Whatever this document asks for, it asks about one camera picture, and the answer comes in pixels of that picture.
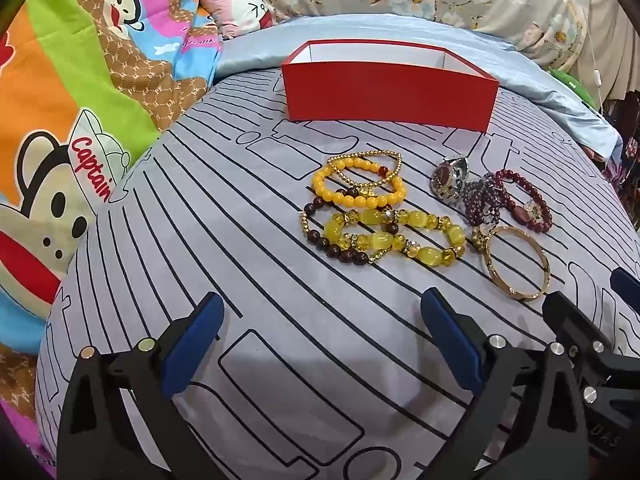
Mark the red cardboard box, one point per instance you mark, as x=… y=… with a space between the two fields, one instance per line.
x=385 y=92

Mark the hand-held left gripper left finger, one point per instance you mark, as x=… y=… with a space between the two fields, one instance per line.
x=192 y=345

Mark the gold bangle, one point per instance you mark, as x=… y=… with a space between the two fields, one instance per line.
x=542 y=260

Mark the green object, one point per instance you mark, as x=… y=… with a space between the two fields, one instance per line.
x=570 y=85

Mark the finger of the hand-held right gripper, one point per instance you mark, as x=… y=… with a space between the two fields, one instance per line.
x=627 y=285
x=575 y=325

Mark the cartoon monkey blanket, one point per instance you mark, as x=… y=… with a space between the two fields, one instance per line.
x=75 y=110

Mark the pink cartoon pillow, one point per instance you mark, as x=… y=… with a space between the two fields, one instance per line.
x=225 y=5

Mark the silver wristwatch brown dial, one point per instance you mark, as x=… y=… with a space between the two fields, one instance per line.
x=447 y=180

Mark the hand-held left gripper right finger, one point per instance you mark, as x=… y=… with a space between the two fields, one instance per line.
x=452 y=340

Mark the light blue quilt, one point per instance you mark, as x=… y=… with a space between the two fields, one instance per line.
x=540 y=85

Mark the gold flower ornament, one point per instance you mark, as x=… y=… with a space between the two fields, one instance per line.
x=482 y=236

